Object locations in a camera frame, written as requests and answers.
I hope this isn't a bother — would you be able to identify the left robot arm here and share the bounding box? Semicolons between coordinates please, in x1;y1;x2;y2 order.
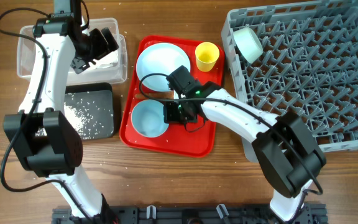
3;1;119;223

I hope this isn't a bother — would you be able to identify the small light blue bowl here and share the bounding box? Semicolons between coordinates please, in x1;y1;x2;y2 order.
131;100;169;138

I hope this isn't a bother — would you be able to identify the grey dishwasher rack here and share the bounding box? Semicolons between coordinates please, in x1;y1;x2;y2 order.
221;1;358;152

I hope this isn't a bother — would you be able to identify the mint green bowl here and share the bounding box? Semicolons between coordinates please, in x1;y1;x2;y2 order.
233;27;263;64

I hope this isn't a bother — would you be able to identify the red plastic tray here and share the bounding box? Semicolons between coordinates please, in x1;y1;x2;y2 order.
119;35;224;157

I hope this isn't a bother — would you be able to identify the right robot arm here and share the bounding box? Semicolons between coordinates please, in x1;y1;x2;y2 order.
167;66;326;222

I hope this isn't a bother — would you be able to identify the black waste tray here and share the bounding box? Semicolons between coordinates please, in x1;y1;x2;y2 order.
64;83;116;141

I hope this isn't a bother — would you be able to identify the yellow plastic cup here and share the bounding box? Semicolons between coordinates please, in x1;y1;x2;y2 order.
195;42;220;72

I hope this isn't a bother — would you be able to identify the large light blue plate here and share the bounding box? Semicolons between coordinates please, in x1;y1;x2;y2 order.
136;42;191;92

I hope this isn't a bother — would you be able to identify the orange carrot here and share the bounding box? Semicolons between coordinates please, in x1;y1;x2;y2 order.
134;91;174;100

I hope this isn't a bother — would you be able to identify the clear plastic bin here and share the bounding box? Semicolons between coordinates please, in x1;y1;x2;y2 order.
17;17;127;86

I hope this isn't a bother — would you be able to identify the white napkin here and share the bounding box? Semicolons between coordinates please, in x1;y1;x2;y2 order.
89;51;119;70

